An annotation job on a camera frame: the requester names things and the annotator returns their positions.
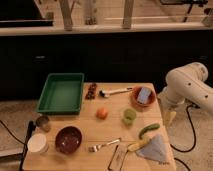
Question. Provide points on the purple bowl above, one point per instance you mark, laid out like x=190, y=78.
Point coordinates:
x=68, y=140

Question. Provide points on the silver fork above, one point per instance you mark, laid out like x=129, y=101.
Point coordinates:
x=97, y=147

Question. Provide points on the orange-red apple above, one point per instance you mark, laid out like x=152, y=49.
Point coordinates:
x=102, y=113

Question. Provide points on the orange bowl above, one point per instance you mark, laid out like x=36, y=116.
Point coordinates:
x=135, y=93

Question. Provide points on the wooden block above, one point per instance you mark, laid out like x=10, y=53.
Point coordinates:
x=118, y=157

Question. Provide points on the small metal cup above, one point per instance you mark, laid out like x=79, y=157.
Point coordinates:
x=43, y=123

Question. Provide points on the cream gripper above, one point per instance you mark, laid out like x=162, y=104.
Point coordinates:
x=168, y=116

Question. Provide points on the green cup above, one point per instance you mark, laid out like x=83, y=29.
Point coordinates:
x=129, y=116

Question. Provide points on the blue sponge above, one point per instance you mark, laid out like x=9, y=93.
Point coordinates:
x=143, y=95

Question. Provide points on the green plastic tray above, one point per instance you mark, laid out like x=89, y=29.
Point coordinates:
x=61, y=94

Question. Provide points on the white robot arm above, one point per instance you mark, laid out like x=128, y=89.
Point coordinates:
x=185, y=83

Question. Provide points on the white-handled brush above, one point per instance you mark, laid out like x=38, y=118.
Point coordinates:
x=107, y=93

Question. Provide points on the yellow banana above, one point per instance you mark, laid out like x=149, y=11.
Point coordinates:
x=139, y=144

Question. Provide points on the dark grape bunch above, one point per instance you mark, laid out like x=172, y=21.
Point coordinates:
x=91, y=94

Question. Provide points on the white cup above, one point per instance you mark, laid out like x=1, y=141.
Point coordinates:
x=37, y=144

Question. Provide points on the green cucumber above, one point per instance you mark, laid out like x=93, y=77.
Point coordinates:
x=148, y=128

